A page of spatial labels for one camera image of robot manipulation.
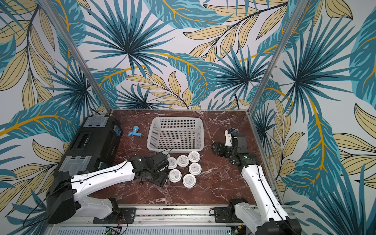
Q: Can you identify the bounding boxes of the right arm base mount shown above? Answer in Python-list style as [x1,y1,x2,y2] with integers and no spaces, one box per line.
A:
[209,207,242,223]

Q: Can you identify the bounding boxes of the white perforated plastic basket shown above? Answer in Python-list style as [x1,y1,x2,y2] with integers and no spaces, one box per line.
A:
[147,117,204,153]

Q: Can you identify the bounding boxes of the yogurt cup green label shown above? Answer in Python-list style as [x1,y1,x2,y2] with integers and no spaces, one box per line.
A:
[168,169,182,183]

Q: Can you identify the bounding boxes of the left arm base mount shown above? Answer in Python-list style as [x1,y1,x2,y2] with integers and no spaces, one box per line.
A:
[93,207,137,224]

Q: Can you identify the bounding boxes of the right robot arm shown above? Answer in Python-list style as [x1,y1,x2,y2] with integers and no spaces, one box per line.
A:
[211,142,302,235]

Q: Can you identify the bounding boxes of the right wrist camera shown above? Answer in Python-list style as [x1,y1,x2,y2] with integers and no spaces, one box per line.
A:
[225,128,247,147]

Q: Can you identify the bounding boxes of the small blue toy drill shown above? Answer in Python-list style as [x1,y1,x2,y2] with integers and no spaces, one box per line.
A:
[128,126,143,137]

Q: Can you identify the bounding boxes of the black plastic toolbox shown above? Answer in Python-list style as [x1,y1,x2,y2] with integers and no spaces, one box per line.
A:
[53,115,123,178]

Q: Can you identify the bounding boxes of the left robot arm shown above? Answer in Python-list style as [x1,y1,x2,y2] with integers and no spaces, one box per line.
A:
[46,152,169,224]

